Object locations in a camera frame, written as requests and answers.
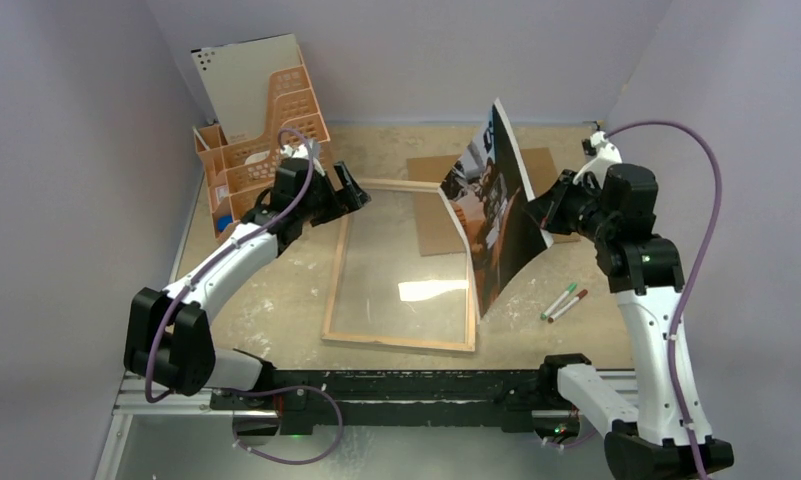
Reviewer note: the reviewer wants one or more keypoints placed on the aluminium table frame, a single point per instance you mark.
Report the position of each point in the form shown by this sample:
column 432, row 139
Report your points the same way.
column 665, row 435

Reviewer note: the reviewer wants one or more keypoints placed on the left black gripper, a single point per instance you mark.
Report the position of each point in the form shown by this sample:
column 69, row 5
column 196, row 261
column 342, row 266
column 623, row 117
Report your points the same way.
column 348, row 199

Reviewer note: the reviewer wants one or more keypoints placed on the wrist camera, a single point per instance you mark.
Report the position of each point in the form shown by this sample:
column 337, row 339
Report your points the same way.
column 310, row 151
column 601, row 154

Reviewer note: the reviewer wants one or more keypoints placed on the beige perforated folder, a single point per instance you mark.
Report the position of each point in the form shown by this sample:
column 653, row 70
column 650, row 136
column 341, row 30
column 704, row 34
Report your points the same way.
column 236, row 79

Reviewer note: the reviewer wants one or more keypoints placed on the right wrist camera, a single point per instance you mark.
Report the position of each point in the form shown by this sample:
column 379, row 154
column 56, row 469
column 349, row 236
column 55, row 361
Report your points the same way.
column 601, row 154

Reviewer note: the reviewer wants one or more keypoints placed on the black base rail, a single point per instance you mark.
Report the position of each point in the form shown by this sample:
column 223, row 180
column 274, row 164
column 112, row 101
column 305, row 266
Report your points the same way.
column 503, row 399

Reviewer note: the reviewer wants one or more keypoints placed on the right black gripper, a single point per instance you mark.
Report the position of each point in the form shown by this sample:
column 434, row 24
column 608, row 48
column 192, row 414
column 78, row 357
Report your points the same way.
column 558, row 203

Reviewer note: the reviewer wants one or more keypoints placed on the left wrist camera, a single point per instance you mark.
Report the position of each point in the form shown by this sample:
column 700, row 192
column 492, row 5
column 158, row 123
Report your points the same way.
column 310, row 151

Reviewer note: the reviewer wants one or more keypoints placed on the printed photo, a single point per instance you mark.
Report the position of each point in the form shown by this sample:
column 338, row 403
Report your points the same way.
column 485, row 192

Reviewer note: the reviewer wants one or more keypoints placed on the green capped marker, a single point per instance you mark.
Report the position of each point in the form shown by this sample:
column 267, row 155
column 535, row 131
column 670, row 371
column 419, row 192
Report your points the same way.
column 559, row 300

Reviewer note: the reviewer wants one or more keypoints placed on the brown cardboard backing board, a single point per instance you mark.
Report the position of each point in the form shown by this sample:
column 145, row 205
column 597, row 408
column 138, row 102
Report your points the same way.
column 433, row 225

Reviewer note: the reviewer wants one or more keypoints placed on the red capped marker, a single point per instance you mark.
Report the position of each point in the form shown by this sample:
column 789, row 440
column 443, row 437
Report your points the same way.
column 567, row 306

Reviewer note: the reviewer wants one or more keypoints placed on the white wooden picture frame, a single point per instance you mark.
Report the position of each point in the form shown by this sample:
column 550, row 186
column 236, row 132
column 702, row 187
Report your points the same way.
column 340, row 278

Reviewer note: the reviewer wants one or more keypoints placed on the clear acrylic sheet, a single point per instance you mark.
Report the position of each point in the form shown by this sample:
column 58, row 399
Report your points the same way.
column 400, row 285

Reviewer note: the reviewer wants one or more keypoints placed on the orange plastic file organizer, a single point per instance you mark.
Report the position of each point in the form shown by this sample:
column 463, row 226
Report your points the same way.
column 235, row 174

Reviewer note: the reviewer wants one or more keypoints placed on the blue object in organizer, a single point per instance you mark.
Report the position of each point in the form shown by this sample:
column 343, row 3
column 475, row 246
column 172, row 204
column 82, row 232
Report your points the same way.
column 223, row 223

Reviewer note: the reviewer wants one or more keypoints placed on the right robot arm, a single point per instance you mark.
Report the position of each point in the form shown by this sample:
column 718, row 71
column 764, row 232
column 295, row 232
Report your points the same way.
column 666, row 435

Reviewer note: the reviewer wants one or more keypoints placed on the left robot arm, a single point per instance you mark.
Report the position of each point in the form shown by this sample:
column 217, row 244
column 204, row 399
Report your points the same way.
column 169, row 341

